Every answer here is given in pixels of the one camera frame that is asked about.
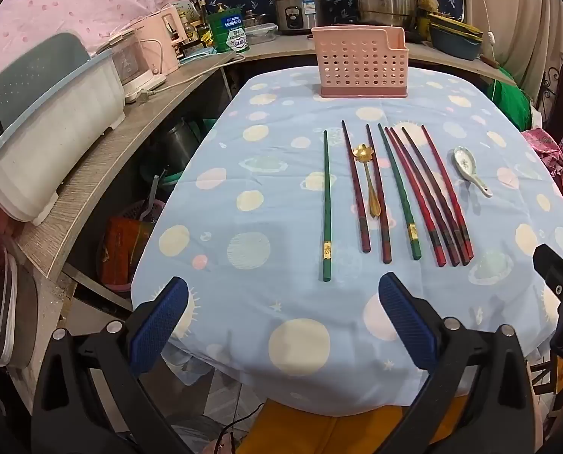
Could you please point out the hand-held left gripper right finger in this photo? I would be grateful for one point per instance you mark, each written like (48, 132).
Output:
(404, 321)

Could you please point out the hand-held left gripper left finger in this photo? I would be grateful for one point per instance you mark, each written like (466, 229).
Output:
(160, 326)

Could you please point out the dark red chopstick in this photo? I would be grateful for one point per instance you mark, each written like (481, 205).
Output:
(378, 198)
(355, 189)
(428, 208)
(435, 198)

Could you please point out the green chopstick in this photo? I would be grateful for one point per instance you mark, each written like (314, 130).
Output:
(327, 198)
(398, 194)

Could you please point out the white ceramic spoon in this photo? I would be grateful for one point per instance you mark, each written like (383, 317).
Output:
(463, 158)

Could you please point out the gold flower spoon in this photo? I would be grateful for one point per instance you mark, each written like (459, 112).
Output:
(361, 152)

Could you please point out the pink perforated utensil basket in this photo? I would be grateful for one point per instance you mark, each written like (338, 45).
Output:
(357, 66)

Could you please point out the orange bag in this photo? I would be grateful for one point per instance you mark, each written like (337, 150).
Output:
(125, 246)

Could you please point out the purple plastic basket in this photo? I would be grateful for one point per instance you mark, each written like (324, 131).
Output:
(134, 209)

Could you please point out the pink printed cloth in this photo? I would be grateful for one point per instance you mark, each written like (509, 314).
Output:
(546, 151)

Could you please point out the yellow orange cloth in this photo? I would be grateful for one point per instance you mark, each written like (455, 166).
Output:
(333, 430)

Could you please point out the green basin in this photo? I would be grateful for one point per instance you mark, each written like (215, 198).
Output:
(167, 177)

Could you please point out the wooden shelf counter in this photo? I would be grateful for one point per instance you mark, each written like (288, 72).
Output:
(96, 161)

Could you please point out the green bag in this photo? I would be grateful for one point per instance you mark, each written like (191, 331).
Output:
(511, 94)

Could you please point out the blue planet print tablecloth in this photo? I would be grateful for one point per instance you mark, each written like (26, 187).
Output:
(272, 161)

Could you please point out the grey white plastic tub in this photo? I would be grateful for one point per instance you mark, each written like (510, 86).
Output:
(49, 142)

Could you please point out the white countertop appliance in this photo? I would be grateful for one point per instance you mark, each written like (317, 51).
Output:
(130, 61)

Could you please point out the pink toaster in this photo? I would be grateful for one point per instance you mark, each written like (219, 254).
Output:
(160, 33)

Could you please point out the yellow brown figurine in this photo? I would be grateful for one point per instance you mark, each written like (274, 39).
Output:
(428, 2)

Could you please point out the green white canister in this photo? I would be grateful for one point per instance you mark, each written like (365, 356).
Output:
(231, 28)

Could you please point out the glass food container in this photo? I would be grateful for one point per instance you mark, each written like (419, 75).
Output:
(260, 33)

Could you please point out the silver rice cooker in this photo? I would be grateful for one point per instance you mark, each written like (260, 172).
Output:
(305, 9)

